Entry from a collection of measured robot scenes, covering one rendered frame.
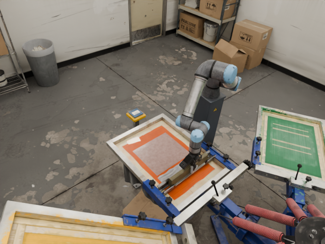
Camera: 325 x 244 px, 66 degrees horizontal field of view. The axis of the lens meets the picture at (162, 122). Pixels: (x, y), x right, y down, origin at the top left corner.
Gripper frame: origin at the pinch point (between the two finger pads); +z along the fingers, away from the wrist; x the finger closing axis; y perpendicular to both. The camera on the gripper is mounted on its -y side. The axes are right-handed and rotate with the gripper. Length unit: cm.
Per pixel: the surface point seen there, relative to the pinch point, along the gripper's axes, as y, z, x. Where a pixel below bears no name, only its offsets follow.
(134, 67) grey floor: 158, 103, 287
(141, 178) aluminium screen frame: -28.5, 2.0, 16.4
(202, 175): 8.5, 5.7, -6.4
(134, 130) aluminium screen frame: -5, 2, 58
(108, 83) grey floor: 88, 103, 268
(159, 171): -13.4, 5.6, 15.1
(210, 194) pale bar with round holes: -4.9, -3.0, -23.5
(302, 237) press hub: -6, -30, -73
